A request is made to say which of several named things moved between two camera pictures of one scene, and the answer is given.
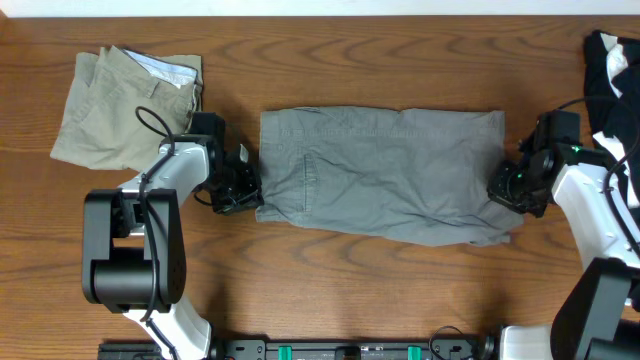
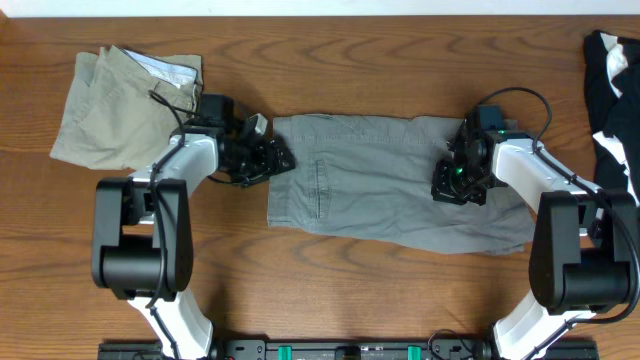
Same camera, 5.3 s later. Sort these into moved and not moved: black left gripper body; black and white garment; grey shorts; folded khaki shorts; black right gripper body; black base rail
Moved: black right gripper body; grey shorts; black left gripper body
Not moved: folded khaki shorts; black base rail; black and white garment
